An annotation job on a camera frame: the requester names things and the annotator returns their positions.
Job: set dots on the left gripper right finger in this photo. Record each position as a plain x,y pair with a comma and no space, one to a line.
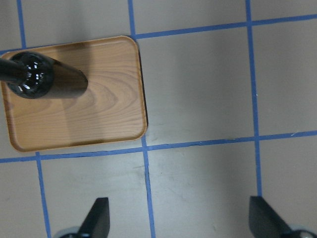
264,222

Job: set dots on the wooden tray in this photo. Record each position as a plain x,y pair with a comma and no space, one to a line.
112,109

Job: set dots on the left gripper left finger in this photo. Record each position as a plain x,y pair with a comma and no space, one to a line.
97,222

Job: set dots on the dark wine bottle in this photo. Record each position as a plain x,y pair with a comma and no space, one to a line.
32,75

